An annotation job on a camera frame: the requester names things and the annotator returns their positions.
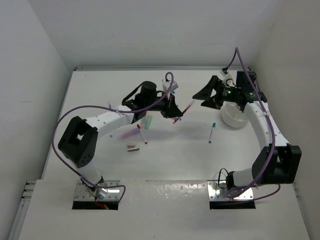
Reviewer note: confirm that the pink mini stapler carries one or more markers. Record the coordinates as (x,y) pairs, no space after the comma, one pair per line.
(133,147)

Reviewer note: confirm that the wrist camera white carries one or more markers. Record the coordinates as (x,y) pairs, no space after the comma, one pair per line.
(227,78)
(166,84)

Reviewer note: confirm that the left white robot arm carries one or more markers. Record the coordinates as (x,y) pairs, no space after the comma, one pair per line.
(79,140)

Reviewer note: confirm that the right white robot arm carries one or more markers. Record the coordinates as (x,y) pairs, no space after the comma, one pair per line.
(278,160)

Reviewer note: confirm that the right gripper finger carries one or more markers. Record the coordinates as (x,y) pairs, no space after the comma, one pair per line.
(208,97)
(214,84)

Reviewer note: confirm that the metal base plate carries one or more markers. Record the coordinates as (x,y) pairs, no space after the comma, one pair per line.
(109,192)
(217,192)

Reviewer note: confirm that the teal capped white marker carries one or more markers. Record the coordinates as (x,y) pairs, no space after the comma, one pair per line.
(211,133)

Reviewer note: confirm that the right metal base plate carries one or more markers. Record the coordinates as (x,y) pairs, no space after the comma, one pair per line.
(217,192)

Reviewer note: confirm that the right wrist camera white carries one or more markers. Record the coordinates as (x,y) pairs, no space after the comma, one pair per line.
(227,78)

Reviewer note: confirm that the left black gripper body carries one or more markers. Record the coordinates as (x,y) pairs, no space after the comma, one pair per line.
(161,106)

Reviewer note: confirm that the red capped white marker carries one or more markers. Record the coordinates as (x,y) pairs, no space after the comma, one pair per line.
(142,134)

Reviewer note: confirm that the white round divided organizer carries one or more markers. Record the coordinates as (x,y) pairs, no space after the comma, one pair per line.
(233,116)

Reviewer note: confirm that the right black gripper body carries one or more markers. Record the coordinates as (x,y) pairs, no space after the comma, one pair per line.
(228,94)

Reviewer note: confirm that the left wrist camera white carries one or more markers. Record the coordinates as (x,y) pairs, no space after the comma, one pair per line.
(166,84)

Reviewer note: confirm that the purple highlighter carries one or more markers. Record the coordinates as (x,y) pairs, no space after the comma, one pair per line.
(130,133)

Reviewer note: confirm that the green highlighter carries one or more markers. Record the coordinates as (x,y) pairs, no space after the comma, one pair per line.
(148,120)

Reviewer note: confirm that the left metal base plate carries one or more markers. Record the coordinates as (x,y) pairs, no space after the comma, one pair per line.
(109,192)

